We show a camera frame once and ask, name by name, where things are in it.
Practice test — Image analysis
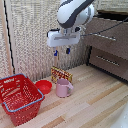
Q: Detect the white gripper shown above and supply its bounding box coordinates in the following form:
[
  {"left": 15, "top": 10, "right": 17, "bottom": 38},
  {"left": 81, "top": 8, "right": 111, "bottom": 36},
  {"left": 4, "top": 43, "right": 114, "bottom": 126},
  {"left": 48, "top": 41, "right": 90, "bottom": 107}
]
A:
[{"left": 46, "top": 27, "right": 82, "bottom": 58}]

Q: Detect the yellow red snack bar box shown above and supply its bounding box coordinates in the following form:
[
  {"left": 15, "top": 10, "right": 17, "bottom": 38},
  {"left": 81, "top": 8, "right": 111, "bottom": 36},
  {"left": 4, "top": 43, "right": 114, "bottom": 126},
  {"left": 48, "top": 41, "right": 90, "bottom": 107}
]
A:
[{"left": 50, "top": 65, "right": 74, "bottom": 84}]

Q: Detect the pink plastic mug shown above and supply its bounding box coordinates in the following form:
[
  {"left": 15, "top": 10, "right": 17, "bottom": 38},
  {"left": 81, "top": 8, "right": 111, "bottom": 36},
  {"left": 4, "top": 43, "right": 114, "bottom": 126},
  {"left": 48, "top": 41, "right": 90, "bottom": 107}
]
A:
[{"left": 55, "top": 78, "right": 74, "bottom": 99}]

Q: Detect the red plastic bowl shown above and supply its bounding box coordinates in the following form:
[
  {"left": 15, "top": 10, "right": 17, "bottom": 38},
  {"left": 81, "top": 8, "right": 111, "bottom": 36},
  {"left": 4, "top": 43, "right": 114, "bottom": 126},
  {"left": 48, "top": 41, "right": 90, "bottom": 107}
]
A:
[{"left": 34, "top": 79, "right": 53, "bottom": 95}]

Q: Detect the dark wooden drawer cabinet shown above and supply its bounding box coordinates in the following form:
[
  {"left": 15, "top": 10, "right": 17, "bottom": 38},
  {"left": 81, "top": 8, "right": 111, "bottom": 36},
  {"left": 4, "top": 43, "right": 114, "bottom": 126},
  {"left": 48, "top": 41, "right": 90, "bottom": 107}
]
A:
[{"left": 81, "top": 9, "right": 128, "bottom": 83}]

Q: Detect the red plastic shopping basket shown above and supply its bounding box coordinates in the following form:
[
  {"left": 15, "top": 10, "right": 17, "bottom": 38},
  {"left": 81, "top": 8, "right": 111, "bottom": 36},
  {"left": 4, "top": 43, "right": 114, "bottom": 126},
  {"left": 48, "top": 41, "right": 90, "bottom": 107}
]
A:
[{"left": 0, "top": 73, "right": 45, "bottom": 127}]

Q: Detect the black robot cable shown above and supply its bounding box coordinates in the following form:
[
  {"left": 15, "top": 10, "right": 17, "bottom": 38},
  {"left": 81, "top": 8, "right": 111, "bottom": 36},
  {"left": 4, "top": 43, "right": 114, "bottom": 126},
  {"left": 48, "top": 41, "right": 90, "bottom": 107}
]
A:
[{"left": 80, "top": 16, "right": 128, "bottom": 37}]

